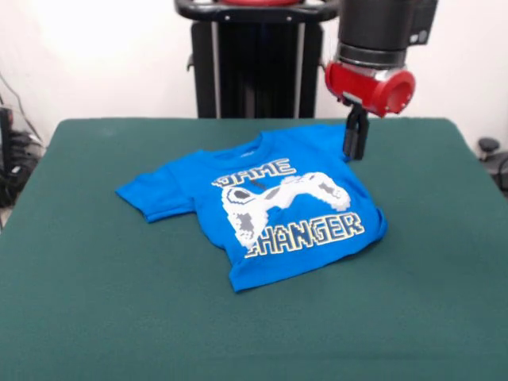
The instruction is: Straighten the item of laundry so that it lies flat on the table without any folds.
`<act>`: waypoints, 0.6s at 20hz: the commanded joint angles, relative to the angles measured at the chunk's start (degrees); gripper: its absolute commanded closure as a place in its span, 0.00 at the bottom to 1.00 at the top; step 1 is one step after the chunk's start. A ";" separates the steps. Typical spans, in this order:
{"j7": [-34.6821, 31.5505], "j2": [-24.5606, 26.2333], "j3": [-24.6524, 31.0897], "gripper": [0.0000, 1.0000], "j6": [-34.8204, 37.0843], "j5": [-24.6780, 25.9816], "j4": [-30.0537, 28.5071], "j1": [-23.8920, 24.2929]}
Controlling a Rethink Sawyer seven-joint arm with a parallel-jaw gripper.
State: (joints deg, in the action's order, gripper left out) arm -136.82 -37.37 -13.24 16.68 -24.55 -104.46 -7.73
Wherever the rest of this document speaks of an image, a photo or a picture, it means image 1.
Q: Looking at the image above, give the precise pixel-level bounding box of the black cables and equipment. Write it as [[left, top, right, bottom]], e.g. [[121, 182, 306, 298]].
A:
[[0, 71, 45, 231]]

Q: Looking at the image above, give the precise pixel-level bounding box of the blue printed t-shirt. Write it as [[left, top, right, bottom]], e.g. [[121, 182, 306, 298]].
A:
[[114, 124, 389, 294]]

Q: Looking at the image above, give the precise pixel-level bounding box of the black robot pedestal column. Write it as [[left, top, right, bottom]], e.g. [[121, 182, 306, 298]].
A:
[[174, 0, 343, 120]]

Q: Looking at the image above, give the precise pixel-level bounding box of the dark green table cloth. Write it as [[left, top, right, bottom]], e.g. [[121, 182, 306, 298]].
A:
[[0, 117, 508, 381]]

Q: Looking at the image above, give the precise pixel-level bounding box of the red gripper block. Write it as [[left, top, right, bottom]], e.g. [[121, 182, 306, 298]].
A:
[[324, 61, 418, 162]]

